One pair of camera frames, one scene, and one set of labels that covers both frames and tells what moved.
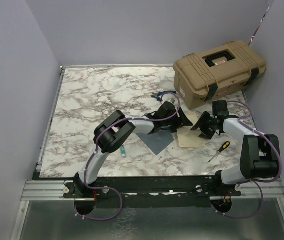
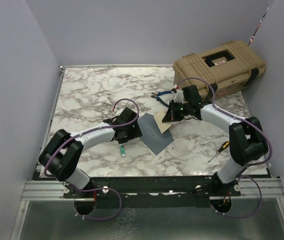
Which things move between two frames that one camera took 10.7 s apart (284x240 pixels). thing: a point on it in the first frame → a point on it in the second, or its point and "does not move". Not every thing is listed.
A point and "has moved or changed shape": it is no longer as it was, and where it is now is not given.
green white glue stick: (123, 151) does not move
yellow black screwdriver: (224, 146) does not move
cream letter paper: (187, 137) has moved or changed shape
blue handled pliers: (157, 95) does not move
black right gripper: (205, 134) → (171, 115)
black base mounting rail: (150, 192) does not move
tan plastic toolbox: (215, 73) does not move
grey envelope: (156, 140) does not move
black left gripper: (182, 121) → (135, 133)
